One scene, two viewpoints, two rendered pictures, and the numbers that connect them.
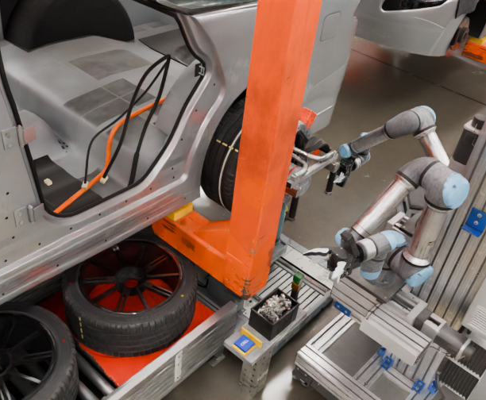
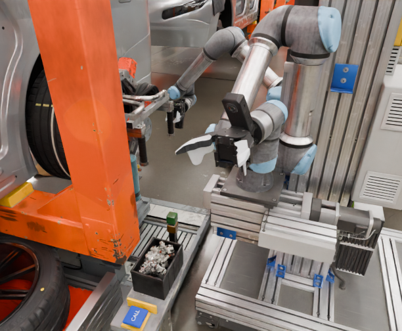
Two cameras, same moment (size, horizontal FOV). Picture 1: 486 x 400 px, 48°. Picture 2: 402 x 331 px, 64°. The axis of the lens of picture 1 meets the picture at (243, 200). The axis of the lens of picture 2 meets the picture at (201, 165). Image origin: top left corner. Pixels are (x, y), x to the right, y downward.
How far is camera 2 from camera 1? 1.24 m
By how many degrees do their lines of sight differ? 17
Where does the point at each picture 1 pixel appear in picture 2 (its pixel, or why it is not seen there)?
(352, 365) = (251, 287)
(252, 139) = (54, 41)
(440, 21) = (205, 20)
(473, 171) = not seen: hidden behind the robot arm
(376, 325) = (276, 233)
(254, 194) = (85, 123)
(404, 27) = (182, 28)
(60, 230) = not seen: outside the picture
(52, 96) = not seen: outside the picture
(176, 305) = (36, 304)
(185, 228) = (27, 209)
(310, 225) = (163, 183)
